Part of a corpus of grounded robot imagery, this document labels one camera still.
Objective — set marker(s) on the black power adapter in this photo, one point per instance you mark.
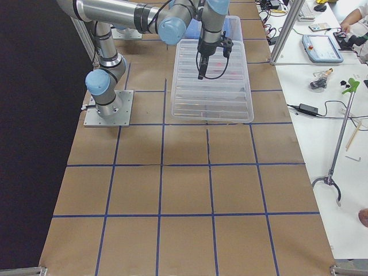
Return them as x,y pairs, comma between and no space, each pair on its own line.
307,109

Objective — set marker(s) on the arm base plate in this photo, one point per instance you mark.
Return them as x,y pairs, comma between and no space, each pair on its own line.
125,34
116,114

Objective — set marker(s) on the wooden chopstick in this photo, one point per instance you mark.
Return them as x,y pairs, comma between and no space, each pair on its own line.
356,130

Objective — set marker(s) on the green handled reacher grabber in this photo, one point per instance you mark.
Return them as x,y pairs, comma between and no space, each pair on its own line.
328,179

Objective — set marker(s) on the teach pendant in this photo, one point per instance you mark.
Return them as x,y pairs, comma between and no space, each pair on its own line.
321,49

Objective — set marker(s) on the allen key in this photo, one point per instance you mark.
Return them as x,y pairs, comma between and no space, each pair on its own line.
354,159

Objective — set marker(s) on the clear plastic box lid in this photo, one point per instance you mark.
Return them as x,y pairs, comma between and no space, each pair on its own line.
219,96

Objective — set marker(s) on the clear plastic storage box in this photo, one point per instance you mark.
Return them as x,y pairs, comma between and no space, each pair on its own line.
232,26

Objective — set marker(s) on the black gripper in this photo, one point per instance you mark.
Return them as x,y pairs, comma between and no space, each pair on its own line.
206,49

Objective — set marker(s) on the aluminium frame post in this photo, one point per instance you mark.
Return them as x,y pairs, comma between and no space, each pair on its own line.
286,29

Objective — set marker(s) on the person hand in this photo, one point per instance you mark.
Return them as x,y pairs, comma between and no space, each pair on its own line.
345,27

